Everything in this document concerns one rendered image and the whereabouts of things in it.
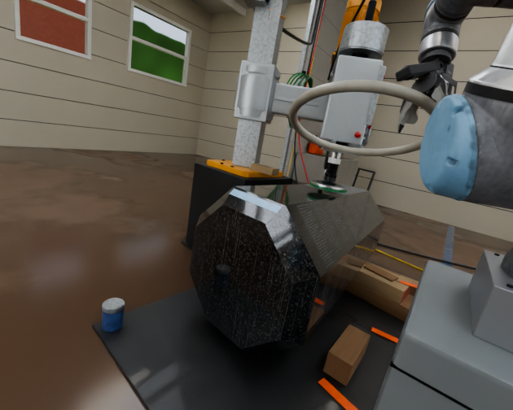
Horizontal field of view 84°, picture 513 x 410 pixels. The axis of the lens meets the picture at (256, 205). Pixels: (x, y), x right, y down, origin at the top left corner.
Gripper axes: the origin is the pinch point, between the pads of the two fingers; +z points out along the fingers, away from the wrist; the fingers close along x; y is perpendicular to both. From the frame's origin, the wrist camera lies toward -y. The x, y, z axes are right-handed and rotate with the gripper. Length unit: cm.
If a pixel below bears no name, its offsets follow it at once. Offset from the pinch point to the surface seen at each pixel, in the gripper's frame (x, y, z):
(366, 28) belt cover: 50, 14, -71
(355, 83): 5.9, -17.7, -6.3
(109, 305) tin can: 105, -60, 87
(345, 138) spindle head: 68, 28, -24
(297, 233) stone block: 51, 2, 32
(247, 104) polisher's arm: 144, -9, -57
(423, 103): -0.9, -0.4, -5.3
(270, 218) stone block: 56, -9, 29
